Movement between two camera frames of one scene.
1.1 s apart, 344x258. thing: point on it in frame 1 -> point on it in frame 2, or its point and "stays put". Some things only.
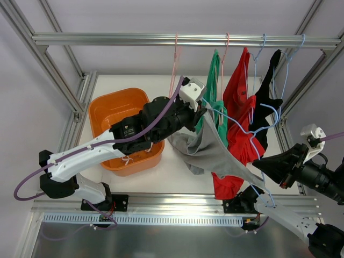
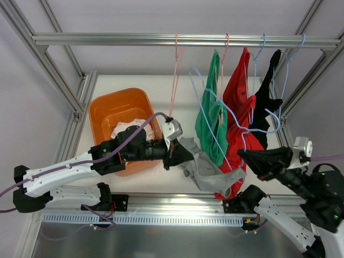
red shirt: (245, 145) stays put
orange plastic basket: (108, 107) stays put
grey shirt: (203, 149) -> (205, 173)
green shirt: (211, 100) stays put
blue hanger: (251, 139) -> (277, 128)
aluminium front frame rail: (172, 203) stays put
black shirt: (265, 101) stays put
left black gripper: (195, 116) -> (167, 153)
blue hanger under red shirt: (254, 78) stays put
